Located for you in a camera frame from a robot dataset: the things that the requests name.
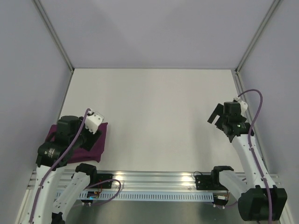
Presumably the white slotted cable duct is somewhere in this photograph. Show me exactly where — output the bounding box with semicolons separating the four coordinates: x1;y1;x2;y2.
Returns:
77;191;214;202

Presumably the aluminium mounting rail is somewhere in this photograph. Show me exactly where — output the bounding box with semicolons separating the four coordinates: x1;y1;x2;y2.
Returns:
28;170;285;194

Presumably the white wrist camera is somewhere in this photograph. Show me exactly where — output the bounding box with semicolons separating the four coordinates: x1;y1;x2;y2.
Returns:
85;110;104;134
233;96;248;117

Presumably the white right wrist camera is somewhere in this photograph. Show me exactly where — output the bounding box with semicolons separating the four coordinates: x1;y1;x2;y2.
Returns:
233;96;248;117

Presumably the aluminium frame post left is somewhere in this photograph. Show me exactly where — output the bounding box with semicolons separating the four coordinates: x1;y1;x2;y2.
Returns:
32;0;75;72

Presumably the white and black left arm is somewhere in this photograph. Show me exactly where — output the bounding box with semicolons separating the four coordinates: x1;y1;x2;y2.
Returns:
22;110;104;224

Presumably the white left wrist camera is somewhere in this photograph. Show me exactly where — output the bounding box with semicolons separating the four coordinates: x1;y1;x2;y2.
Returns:
85;110;104;134

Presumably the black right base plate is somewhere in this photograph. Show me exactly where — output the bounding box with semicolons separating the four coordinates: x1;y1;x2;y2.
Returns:
193;174;227;191

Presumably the purple cloth drape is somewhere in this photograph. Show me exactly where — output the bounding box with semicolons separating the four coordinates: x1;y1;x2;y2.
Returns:
36;123;108;167

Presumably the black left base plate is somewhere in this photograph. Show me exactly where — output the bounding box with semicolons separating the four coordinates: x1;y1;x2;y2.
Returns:
95;173;114;189

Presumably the aluminium frame post right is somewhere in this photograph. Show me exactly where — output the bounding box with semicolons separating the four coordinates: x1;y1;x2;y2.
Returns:
235;0;282;73

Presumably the aluminium frame post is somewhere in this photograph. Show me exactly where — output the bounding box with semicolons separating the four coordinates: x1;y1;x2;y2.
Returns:
235;0;282;73
32;0;75;72

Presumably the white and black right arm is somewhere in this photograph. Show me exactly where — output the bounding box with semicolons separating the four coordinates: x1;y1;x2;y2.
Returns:
208;100;287;223

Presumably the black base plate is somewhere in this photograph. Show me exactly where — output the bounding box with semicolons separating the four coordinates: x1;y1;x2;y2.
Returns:
193;174;227;191
95;173;114;189

